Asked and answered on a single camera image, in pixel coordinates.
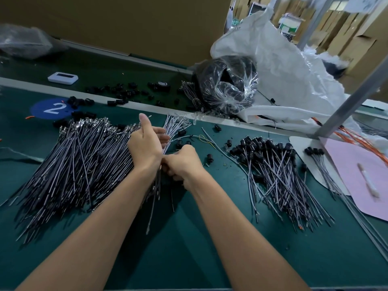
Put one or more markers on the person's right hand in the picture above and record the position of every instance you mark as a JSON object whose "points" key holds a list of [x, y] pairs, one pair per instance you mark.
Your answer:
{"points": [[182, 166]]}

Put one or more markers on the person's left hand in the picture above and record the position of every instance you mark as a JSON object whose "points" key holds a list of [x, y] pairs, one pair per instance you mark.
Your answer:
{"points": [[145, 148]]}

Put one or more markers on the black plastic caps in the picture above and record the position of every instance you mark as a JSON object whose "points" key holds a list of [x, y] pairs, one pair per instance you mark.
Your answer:
{"points": [[115, 95]]}

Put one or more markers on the person's right forearm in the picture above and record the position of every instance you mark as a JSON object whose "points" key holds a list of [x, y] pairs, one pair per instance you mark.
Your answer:
{"points": [[245, 242]]}

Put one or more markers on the person's left forearm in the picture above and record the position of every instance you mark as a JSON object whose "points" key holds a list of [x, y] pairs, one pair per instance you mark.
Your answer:
{"points": [[88, 239]]}

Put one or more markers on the clear bag with black contents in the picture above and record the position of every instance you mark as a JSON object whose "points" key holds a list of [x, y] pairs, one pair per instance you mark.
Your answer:
{"points": [[225, 83]]}

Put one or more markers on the blue round number sticker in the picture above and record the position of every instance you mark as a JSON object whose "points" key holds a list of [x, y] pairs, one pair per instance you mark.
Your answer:
{"points": [[51, 109]]}

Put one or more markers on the small white timer device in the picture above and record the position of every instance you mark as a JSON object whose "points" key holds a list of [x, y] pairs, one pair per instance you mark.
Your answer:
{"points": [[63, 78]]}

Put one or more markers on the brown cardboard panel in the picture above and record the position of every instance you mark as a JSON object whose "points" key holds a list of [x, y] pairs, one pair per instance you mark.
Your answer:
{"points": [[121, 24]]}

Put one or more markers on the clear plastic strip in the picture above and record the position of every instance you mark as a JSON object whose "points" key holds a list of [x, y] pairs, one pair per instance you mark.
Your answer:
{"points": [[18, 154]]}

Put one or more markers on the large white plastic sack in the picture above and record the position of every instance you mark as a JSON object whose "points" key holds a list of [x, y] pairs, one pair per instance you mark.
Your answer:
{"points": [[291, 69]]}

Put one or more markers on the crumpled clear plastic bag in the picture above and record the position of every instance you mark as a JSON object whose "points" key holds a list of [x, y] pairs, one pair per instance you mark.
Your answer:
{"points": [[24, 42]]}

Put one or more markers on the pink paper sheet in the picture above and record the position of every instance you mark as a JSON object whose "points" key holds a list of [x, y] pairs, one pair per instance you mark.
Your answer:
{"points": [[354, 175]]}

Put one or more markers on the white pen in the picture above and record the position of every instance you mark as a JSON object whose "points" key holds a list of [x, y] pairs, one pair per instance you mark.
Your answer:
{"points": [[368, 180]]}

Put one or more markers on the stack of cardboard boxes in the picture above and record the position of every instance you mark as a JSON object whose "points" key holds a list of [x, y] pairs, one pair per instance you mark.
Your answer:
{"points": [[364, 36]]}

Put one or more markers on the grey metal frame post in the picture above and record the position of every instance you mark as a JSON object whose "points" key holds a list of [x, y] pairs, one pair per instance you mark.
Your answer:
{"points": [[350, 97], [314, 22]]}

